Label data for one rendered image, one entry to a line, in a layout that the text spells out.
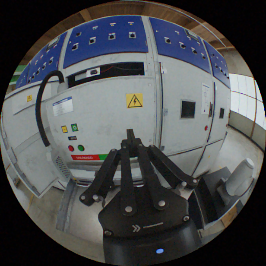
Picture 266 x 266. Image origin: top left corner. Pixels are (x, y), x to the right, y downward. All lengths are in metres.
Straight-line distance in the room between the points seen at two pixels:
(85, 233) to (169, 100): 0.94
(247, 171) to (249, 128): 7.34
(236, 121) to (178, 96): 7.62
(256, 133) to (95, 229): 8.09
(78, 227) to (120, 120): 0.59
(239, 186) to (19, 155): 1.29
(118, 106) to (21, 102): 0.64
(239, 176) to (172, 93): 0.70
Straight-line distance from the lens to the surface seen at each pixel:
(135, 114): 0.30
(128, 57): 0.63
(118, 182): 0.52
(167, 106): 0.62
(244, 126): 7.95
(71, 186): 0.65
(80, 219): 0.56
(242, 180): 0.62
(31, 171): 0.78
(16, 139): 0.72
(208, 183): 0.68
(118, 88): 0.30
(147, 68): 0.62
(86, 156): 0.42
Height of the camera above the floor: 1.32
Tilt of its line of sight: 24 degrees down
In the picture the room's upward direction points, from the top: 4 degrees counter-clockwise
